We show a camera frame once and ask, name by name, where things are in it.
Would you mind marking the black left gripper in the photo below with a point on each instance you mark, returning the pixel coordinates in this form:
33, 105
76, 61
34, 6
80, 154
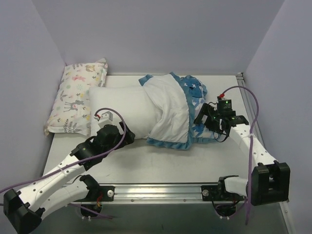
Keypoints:
127, 135

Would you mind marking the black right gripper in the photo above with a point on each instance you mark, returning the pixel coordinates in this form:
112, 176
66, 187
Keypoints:
204, 115

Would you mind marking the blue houndstooth pillowcase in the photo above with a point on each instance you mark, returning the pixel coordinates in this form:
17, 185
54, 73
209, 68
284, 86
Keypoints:
179, 100

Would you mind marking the white pillow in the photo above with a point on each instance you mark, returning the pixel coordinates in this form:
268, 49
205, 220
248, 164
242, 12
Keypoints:
132, 103

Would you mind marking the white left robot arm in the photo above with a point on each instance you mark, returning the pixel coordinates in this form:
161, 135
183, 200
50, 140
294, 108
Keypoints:
66, 183

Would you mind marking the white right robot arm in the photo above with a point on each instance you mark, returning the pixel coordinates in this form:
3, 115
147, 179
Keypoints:
268, 180

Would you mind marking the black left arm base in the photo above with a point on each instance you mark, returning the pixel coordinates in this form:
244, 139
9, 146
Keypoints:
94, 201

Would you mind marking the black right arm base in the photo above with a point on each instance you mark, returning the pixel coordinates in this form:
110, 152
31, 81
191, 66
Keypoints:
224, 203

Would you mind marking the animal print pillow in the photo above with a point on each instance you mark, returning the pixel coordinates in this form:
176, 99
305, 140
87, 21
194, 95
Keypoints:
71, 112

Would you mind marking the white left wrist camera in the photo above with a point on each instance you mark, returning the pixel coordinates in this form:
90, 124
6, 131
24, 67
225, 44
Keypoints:
104, 119

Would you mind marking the aluminium front rail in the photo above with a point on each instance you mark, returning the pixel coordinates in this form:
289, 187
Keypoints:
157, 193

